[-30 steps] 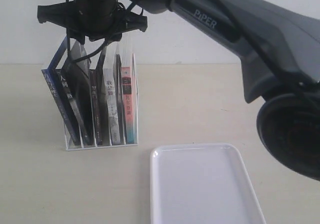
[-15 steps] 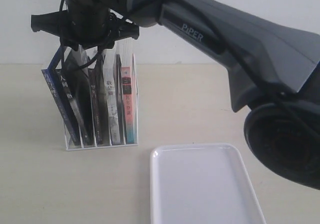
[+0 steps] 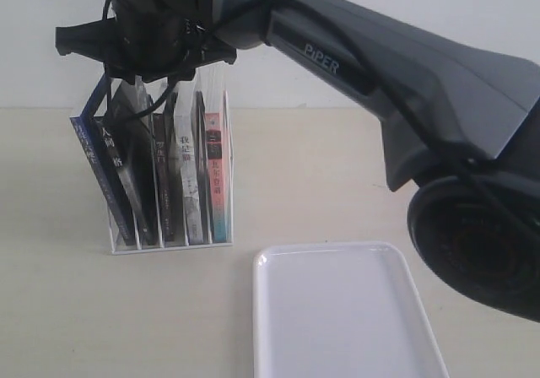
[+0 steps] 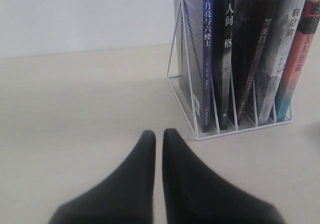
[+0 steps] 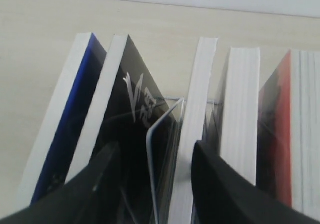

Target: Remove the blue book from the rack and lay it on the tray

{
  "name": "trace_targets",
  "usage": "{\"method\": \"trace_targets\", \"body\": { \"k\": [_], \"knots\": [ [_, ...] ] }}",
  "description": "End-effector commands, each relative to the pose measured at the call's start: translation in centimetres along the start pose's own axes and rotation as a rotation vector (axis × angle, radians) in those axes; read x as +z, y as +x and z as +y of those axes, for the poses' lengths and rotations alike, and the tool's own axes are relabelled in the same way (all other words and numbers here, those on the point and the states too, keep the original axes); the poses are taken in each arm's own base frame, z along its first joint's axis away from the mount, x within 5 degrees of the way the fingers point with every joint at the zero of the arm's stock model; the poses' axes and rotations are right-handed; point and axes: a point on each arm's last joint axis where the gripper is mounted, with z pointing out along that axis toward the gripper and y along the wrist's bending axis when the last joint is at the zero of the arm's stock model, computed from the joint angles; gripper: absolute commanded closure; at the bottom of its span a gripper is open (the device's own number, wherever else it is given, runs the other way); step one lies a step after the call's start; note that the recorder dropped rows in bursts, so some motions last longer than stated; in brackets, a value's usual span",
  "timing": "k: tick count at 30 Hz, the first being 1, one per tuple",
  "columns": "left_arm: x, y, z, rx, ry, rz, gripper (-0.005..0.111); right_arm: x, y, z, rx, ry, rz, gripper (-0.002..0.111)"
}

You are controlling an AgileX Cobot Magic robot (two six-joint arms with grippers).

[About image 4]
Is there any dark brown spine book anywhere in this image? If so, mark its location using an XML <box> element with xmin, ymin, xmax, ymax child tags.
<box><xmin>232</xmin><ymin>0</ymin><xmax>279</xmax><ymax>124</ymax></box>

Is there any black grey spine book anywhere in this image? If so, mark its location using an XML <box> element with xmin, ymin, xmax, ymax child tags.
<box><xmin>212</xmin><ymin>0</ymin><xmax>251</xmax><ymax>131</ymax></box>

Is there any blue moon cover book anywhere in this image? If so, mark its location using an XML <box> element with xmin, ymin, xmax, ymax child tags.
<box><xmin>173</xmin><ymin>0</ymin><xmax>214</xmax><ymax>133</ymax></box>

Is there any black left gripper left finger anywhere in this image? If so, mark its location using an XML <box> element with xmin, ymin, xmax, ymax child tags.
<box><xmin>49</xmin><ymin>130</ymin><xmax>156</xmax><ymax>224</ymax></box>

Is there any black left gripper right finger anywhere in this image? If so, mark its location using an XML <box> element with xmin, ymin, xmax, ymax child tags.
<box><xmin>162</xmin><ymin>128</ymin><xmax>286</xmax><ymax>224</ymax></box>

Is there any pink teal spine book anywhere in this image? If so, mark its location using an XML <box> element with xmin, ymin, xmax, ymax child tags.
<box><xmin>275</xmin><ymin>0</ymin><xmax>320</xmax><ymax>122</ymax></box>

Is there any grey white spine book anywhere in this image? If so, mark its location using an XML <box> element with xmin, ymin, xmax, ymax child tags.
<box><xmin>255</xmin><ymin>0</ymin><xmax>305</xmax><ymax>126</ymax></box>

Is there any white wire book rack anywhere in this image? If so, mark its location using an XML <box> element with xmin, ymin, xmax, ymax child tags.
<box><xmin>166</xmin><ymin>0</ymin><xmax>293</xmax><ymax>141</ymax></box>

